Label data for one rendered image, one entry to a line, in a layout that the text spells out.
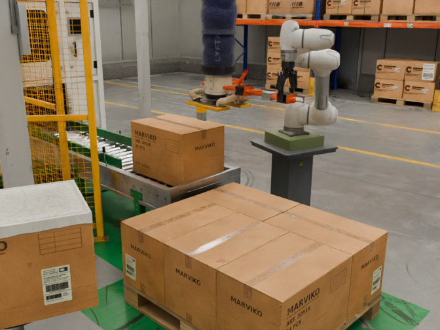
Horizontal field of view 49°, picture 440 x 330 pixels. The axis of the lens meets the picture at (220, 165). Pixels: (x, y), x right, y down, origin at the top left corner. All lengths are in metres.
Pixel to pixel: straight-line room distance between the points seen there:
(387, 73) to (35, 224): 9.12
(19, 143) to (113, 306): 1.20
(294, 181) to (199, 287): 1.56
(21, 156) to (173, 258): 1.32
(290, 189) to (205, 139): 0.84
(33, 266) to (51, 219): 0.19
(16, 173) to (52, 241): 1.59
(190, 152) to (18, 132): 1.12
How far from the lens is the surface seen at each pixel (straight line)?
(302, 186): 3.88
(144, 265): 2.86
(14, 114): 3.33
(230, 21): 3.10
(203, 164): 3.43
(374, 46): 11.86
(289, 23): 2.72
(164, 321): 2.95
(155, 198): 3.37
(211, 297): 2.49
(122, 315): 3.07
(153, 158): 3.56
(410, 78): 10.22
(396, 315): 3.21
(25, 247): 1.86
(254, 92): 2.93
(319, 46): 2.71
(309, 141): 3.72
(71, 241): 1.88
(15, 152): 3.38
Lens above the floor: 1.72
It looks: 17 degrees down
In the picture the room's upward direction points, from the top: straight up
